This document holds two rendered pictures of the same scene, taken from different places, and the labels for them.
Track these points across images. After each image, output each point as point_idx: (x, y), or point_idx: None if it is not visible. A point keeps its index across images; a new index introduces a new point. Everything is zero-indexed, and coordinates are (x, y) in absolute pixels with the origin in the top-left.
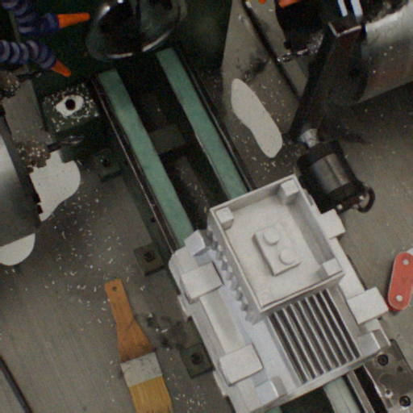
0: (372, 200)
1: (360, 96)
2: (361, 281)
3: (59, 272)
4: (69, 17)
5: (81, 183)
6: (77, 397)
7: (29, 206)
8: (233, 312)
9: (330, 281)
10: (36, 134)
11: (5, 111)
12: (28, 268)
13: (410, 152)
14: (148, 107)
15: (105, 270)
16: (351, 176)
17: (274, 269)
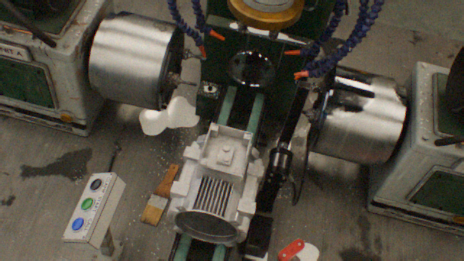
0: (293, 193)
1: (315, 144)
2: (270, 230)
3: (159, 148)
4: (216, 33)
5: (195, 125)
6: (126, 193)
7: (156, 89)
8: (193, 172)
9: (233, 175)
10: (194, 99)
11: (172, 51)
12: (150, 139)
13: (339, 207)
14: (243, 118)
15: (176, 159)
16: (286, 167)
17: (217, 159)
